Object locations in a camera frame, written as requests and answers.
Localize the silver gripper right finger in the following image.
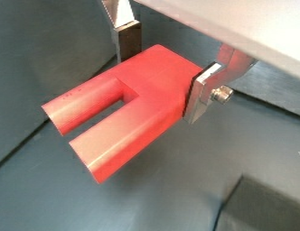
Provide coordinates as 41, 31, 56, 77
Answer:
183, 44, 256, 125

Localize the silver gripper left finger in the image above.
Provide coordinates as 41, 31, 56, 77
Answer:
101, 0, 142, 62

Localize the red square-circle object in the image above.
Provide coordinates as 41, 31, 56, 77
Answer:
44, 45, 201, 183

